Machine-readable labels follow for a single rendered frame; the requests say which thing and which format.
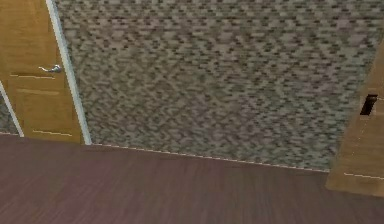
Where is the brown wooden room door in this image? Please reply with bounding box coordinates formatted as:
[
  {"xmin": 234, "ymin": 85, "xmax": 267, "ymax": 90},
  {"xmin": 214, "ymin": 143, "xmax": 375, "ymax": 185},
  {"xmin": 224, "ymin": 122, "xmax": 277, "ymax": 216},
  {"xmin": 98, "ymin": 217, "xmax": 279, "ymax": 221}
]
[
  {"xmin": 0, "ymin": 0, "xmax": 92, "ymax": 146},
  {"xmin": 325, "ymin": 39, "xmax": 384, "ymax": 198}
]

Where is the silver door lever handle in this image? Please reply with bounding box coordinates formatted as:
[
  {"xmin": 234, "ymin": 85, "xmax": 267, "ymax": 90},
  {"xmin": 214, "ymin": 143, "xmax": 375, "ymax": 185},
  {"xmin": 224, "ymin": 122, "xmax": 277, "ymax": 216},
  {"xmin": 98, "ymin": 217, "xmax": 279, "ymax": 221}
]
[{"xmin": 38, "ymin": 64, "xmax": 63, "ymax": 74}]

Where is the black door handle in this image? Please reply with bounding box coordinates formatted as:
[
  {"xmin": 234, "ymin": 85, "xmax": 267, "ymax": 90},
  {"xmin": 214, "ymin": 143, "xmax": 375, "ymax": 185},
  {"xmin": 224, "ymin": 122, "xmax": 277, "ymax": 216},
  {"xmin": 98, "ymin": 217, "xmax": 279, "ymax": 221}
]
[{"xmin": 359, "ymin": 94, "xmax": 379, "ymax": 117}]

